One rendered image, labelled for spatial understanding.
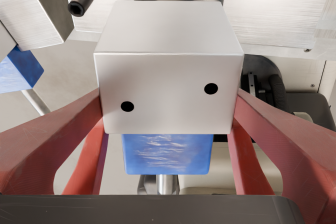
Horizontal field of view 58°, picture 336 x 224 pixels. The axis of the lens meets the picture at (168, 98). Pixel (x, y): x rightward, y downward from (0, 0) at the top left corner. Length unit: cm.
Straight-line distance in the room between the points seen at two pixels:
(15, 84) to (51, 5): 8
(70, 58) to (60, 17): 120
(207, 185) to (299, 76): 62
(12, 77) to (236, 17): 21
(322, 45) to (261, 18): 14
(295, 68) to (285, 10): 82
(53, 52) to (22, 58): 119
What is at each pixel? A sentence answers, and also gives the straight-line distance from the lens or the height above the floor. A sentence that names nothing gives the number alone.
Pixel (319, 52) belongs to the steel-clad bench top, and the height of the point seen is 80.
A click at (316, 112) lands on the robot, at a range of 98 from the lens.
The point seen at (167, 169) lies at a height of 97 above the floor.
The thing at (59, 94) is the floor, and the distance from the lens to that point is 167.
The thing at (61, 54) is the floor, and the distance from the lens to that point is 148.
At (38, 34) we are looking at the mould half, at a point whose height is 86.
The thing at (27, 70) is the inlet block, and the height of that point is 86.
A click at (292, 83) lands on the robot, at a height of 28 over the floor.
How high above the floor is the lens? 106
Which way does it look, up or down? 46 degrees down
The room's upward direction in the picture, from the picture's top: 169 degrees counter-clockwise
